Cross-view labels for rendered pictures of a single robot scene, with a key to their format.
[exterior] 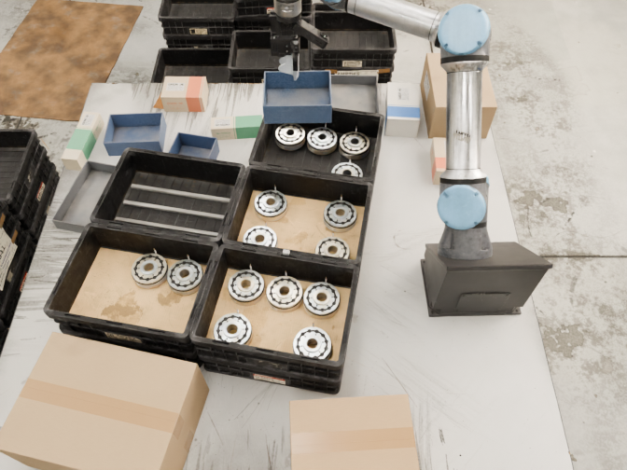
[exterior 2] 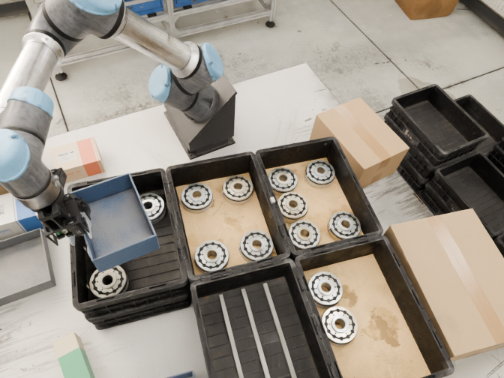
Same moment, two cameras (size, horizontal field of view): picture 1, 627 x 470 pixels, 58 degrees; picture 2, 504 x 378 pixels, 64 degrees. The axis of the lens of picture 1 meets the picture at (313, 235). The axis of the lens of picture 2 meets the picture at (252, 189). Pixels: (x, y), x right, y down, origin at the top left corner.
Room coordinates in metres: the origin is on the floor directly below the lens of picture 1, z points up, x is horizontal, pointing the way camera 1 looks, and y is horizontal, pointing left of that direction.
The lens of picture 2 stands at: (1.25, 0.60, 1.98)
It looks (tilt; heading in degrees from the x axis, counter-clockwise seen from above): 56 degrees down; 237
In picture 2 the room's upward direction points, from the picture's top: 7 degrees clockwise
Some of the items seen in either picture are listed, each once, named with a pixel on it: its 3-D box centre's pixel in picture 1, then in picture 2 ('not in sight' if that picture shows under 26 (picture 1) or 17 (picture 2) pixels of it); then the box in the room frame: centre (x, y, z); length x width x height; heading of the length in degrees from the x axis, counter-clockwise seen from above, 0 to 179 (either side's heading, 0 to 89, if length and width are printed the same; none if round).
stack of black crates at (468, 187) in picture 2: not in sight; (468, 208); (-0.29, 0.22, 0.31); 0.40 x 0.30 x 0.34; 90
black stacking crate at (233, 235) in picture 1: (300, 224); (224, 219); (0.98, 0.04, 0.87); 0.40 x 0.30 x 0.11; 79
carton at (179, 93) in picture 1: (185, 94); not in sight; (1.70, 0.50, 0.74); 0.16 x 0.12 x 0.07; 89
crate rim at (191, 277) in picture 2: (299, 214); (224, 211); (0.98, 0.04, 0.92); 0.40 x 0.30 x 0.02; 79
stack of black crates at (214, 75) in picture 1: (197, 84); not in sight; (2.31, 0.61, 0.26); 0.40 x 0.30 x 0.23; 90
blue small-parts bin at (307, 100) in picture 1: (297, 96); (115, 220); (1.28, 0.05, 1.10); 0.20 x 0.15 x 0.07; 91
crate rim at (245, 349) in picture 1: (277, 303); (315, 191); (0.69, 0.10, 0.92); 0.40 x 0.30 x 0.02; 79
